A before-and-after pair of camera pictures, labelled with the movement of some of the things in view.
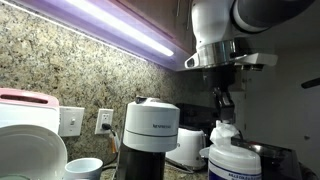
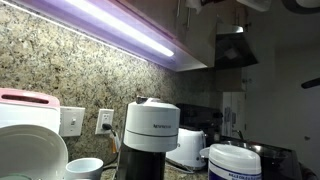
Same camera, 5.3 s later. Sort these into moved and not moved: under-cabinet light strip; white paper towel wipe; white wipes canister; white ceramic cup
Moved: white paper towel wipe
Not moved: white ceramic cup; white wipes canister; under-cabinet light strip
